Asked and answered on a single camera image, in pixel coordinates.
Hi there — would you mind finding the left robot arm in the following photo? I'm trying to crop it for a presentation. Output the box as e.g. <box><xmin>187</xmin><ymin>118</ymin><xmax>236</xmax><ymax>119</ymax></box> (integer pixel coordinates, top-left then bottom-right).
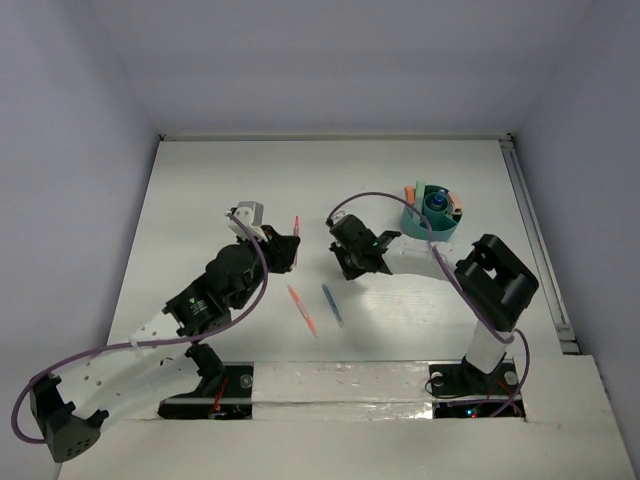
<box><xmin>28</xmin><ymin>225</ymin><xmax>300</xmax><ymax>464</ymax></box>

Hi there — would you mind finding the small blue-cap glue bottle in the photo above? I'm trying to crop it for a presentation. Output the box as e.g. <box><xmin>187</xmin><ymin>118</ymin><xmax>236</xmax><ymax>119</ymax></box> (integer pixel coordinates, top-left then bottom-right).
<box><xmin>433</xmin><ymin>189</ymin><xmax>446</xmax><ymax>210</ymax></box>

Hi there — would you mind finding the blue pen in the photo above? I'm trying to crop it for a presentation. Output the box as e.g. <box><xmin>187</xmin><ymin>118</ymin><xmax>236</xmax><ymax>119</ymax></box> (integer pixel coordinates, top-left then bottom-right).
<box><xmin>321</xmin><ymin>284</ymin><xmax>344</xmax><ymax>328</ymax></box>

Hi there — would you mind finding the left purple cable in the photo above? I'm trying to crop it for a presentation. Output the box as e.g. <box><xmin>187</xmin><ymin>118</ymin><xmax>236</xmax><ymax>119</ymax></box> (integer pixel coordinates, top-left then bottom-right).
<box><xmin>10</xmin><ymin>214</ymin><xmax>271</xmax><ymax>445</ymax></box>

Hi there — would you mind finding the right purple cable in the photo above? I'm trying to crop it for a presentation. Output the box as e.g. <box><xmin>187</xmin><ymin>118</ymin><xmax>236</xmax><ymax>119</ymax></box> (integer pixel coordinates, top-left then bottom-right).
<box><xmin>325</xmin><ymin>192</ymin><xmax>530</xmax><ymax>417</ymax></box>

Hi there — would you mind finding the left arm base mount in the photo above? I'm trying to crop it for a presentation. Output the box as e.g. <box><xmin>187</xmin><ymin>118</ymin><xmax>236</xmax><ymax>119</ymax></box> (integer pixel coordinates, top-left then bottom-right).
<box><xmin>157</xmin><ymin>364</ymin><xmax>254</xmax><ymax>420</ymax></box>

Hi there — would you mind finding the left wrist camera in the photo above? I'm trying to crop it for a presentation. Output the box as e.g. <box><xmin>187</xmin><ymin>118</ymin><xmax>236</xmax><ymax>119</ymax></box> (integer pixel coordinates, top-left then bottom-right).
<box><xmin>226</xmin><ymin>201</ymin><xmax>267</xmax><ymax>241</ymax></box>

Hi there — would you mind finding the orange capped highlighter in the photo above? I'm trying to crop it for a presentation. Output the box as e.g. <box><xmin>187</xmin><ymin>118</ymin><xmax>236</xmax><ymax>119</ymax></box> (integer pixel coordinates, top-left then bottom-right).
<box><xmin>404</xmin><ymin>185</ymin><xmax>416</xmax><ymax>206</ymax></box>

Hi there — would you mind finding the green highlighter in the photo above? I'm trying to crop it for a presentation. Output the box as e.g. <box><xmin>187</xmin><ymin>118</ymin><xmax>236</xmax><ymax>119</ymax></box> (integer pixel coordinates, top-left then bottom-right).
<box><xmin>414</xmin><ymin>181</ymin><xmax>426</xmax><ymax>211</ymax></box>

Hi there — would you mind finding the aluminium rail right side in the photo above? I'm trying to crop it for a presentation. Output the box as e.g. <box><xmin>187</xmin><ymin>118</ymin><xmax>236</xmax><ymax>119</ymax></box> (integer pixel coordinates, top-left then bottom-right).
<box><xmin>499</xmin><ymin>134</ymin><xmax>582</xmax><ymax>355</ymax></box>

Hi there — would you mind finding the purple cable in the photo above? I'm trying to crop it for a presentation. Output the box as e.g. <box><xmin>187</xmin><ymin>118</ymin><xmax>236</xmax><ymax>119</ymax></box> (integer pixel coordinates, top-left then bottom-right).
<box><xmin>10</xmin><ymin>214</ymin><xmax>271</xmax><ymax>445</ymax></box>
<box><xmin>325</xmin><ymin>192</ymin><xmax>530</xmax><ymax>417</ymax></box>

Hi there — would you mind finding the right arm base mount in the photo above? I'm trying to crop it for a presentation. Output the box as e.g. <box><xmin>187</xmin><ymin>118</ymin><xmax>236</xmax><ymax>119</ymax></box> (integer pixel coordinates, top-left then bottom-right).
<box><xmin>424</xmin><ymin>361</ymin><xmax>525</xmax><ymax>419</ymax></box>

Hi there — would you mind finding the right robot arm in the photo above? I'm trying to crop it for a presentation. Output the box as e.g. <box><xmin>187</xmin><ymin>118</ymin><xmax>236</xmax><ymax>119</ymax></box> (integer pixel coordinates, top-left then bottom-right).
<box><xmin>328</xmin><ymin>214</ymin><xmax>539</xmax><ymax>392</ymax></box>

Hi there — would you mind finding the orange pen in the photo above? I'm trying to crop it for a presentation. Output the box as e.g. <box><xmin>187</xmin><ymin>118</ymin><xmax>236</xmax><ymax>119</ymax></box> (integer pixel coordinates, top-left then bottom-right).
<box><xmin>287</xmin><ymin>285</ymin><xmax>318</xmax><ymax>337</ymax></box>

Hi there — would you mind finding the pink eraser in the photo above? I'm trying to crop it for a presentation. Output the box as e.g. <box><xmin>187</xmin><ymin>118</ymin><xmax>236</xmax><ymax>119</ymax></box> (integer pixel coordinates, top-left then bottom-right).
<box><xmin>448</xmin><ymin>191</ymin><xmax>463</xmax><ymax>216</ymax></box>

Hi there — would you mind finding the teal round organizer container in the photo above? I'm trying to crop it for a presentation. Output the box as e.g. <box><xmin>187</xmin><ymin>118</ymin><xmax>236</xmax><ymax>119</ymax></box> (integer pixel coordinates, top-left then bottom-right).
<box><xmin>401</xmin><ymin>182</ymin><xmax>463</xmax><ymax>242</ymax></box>

